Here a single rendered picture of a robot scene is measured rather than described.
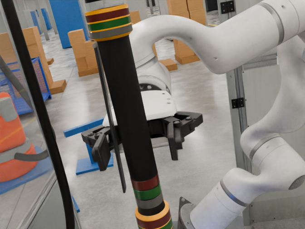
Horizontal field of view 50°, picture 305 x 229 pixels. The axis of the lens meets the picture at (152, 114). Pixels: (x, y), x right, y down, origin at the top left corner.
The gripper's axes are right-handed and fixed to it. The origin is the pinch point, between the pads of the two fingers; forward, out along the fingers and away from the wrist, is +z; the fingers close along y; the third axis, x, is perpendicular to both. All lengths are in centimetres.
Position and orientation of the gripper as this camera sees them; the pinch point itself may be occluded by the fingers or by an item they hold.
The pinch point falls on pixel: (136, 150)
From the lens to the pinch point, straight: 38.4
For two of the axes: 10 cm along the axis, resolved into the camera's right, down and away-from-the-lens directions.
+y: -9.8, 1.6, 1.1
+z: -0.4, 3.6, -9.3
